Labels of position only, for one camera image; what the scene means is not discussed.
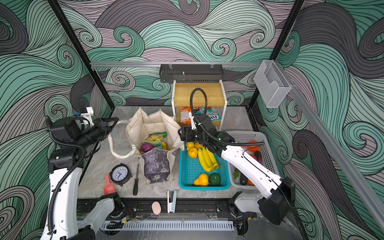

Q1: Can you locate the white plastic basket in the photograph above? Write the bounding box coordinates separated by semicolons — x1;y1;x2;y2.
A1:
227;131;281;192

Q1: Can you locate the beige canvas grocery bag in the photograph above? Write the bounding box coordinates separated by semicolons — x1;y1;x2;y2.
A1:
108;109;185;185

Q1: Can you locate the yellow pear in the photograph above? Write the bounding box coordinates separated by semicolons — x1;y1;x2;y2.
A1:
194;173;209;187

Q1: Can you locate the pink eraser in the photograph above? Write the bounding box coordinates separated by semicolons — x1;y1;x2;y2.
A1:
151;201;162;216

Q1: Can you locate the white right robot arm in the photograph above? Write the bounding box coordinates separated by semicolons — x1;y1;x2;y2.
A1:
179;108;295;225

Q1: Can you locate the black wall shelf tray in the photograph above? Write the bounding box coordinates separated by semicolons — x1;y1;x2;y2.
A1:
159;65;224;84

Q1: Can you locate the teal plastic basket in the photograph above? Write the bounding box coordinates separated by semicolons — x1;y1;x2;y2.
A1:
179;142;231;191

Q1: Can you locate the green Fox's candy bag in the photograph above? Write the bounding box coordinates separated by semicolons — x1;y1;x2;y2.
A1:
206;107;222;122

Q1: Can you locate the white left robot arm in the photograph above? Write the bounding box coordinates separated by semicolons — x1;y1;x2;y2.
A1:
41;116;123;240

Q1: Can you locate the yellow lemon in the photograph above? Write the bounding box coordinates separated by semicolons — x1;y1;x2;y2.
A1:
188;147;198;158
186;142;195;151

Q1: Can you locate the white wooden two-tier shelf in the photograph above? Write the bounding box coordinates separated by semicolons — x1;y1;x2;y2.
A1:
172;80;228;131

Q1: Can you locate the purple onion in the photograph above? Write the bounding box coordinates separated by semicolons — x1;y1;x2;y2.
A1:
141;143;154;153

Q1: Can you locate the white stapler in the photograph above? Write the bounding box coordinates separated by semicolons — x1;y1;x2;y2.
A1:
167;190;177;213

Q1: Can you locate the pink plastic scoop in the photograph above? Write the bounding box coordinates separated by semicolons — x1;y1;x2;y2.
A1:
103;174;116;195

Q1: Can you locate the orange Fox's candy bag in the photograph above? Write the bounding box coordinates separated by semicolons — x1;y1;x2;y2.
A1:
180;107;192;125

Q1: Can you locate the white slotted cable duct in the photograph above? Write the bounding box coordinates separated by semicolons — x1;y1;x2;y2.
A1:
100;220;235;232

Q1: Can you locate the yellow banana bunch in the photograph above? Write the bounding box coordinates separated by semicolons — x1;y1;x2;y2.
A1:
198;148;219;172

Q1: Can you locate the single yellow banana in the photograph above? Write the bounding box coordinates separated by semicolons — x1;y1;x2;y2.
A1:
161;142;168;151

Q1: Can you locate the yellow-green candy bag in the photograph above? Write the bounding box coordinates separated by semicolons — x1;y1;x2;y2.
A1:
144;132;168;147

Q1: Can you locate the yellow potato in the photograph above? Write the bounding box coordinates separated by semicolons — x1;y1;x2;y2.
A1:
194;143;204;149

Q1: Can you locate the green avocado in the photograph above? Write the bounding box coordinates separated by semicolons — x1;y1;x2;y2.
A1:
209;173;221;187

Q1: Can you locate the yellow lemon front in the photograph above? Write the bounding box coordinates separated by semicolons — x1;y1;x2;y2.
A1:
188;147;198;158

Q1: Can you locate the orange tangerine in white basket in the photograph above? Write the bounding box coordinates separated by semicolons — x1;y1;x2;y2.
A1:
247;146;260;153

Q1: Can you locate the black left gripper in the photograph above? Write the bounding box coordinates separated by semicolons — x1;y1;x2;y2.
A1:
76;116;119;150

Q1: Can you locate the clear acrylic wall holder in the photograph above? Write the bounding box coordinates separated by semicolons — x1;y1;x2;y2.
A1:
254;60;292;108

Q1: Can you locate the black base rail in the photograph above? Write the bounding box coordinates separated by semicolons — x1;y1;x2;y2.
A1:
77;197;298;220

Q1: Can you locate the black handled screwdriver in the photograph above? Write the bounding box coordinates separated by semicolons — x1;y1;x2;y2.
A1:
133;165;140;196

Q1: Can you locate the silver aluminium rail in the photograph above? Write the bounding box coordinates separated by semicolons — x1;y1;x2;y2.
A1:
90;61;261;69

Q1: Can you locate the black alarm clock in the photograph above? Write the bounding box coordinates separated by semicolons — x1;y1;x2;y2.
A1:
109;164;132;187

